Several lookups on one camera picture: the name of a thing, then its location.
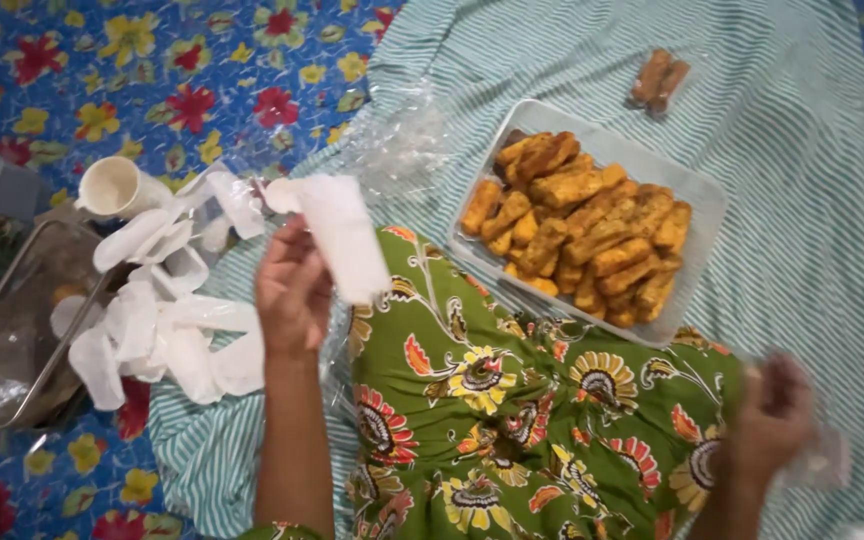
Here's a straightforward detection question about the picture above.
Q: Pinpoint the person's right hand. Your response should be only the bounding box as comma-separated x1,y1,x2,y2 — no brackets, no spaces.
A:
724,352,816,489

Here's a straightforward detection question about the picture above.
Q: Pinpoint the person's left hand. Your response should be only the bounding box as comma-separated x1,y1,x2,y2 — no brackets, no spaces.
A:
255,216,336,361

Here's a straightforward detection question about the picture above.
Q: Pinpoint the white paper wrapper strip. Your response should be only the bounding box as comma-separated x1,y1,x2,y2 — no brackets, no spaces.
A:
263,174,394,307

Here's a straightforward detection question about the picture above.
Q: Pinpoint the clear plastic bag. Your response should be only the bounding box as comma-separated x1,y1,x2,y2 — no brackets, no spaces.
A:
743,351,853,490

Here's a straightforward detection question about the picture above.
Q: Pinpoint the heap of clear plastic bags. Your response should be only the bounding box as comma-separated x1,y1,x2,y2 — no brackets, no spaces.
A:
342,78,452,200

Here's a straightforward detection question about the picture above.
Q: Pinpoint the heap of white paper strips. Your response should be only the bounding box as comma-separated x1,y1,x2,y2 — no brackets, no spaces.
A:
49,166,268,412

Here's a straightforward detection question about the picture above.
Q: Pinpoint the white plastic cup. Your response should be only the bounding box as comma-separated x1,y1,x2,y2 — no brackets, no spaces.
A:
73,155,174,221

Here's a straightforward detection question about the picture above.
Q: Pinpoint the green white striped cloth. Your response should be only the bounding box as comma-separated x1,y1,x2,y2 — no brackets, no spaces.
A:
148,0,864,540

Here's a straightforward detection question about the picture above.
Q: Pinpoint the translucent white plastic tray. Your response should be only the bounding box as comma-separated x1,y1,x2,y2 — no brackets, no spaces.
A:
447,99,730,351

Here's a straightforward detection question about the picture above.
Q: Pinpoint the blue floral mat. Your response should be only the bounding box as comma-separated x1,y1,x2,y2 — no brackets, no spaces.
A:
0,0,864,540

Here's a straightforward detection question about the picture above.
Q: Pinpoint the pile of fried snack sticks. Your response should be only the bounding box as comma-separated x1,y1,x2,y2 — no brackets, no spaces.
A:
459,129,695,330

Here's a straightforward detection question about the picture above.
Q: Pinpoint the green floral dress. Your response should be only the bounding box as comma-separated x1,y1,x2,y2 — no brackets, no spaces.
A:
240,225,752,540

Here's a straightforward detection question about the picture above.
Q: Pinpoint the metal tray with clear plastic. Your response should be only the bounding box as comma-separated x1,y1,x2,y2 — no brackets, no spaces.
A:
0,216,117,430

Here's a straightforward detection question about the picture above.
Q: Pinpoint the wrapped fried snack packet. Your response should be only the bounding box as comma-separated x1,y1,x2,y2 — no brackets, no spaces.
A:
627,48,693,118

